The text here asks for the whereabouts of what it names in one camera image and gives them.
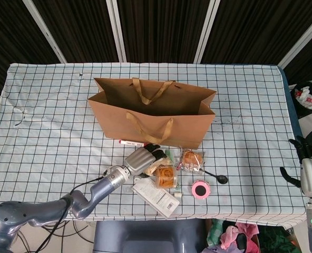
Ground black spoon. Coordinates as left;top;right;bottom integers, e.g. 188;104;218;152
202;170;229;184

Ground red and white marker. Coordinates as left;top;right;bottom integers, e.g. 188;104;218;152
118;139;147;148

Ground round cake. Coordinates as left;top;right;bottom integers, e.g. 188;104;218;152
174;149;207;174

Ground bread bun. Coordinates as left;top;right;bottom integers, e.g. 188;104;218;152
144;154;173;177

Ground pink cloth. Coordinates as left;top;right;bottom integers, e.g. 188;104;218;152
220;222;259;250

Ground brown paper bag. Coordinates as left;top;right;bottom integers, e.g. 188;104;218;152
87;76;217;150

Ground pink tape roll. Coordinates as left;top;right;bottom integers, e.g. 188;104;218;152
191;179;211;200

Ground blue-grey robot torso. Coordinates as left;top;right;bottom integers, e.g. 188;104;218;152
93;220;208;253

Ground black floor cables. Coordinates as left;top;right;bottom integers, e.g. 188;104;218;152
13;220;95;253

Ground clear jar of rubber bands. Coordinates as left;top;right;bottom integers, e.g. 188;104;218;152
154;165;179;190

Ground robot left five-finger hand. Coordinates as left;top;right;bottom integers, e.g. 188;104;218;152
123;143;170;180

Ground checkered white tablecloth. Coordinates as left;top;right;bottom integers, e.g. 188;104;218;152
0;62;304;226

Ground dark green cloth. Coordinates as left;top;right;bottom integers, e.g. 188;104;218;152
258;225;299;253

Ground white flat barcode package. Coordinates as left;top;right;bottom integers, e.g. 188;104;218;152
132;179;180;218

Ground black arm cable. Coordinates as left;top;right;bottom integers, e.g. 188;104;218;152
36;170;112;253

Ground light green cloth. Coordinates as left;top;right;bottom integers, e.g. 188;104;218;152
207;218;225;246

